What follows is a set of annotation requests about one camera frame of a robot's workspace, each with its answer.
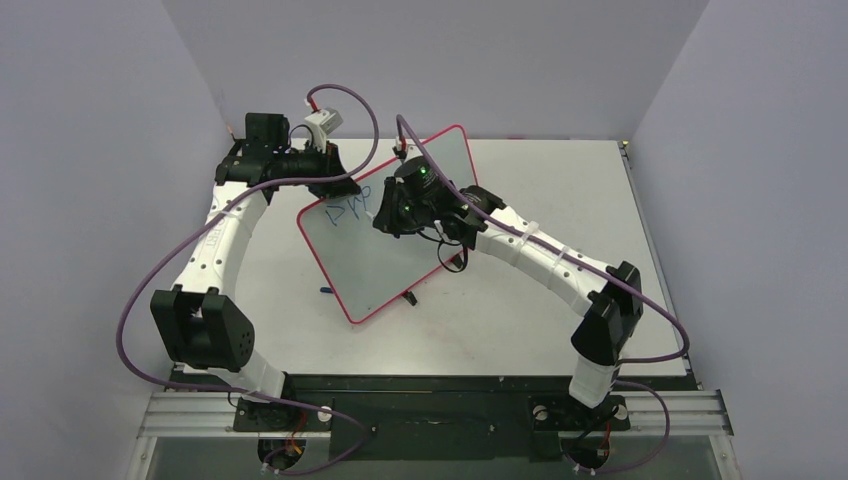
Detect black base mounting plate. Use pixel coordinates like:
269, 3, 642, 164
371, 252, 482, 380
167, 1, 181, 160
143, 375, 696, 474

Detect black whiteboard clip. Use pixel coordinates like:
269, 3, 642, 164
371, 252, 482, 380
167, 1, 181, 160
403, 291, 418, 306

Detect red-framed whiteboard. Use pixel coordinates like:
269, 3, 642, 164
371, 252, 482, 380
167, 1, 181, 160
297, 158, 461, 324

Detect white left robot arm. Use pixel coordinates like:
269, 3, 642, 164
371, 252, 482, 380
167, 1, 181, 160
150, 109, 361, 430

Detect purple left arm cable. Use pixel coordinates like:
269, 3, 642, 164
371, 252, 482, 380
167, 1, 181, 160
116, 83, 380, 478

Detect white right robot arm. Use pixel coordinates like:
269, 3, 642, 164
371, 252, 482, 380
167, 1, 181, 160
373, 156, 644, 427

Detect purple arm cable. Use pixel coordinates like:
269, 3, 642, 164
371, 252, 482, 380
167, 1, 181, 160
395, 114, 692, 475
116, 83, 380, 478

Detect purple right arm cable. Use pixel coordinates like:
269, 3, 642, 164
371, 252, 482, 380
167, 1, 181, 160
395, 114, 692, 475

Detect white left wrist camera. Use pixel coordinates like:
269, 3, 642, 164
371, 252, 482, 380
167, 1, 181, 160
304, 108, 343, 152

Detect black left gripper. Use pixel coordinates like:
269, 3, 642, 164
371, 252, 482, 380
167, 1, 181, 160
274, 139, 360, 199

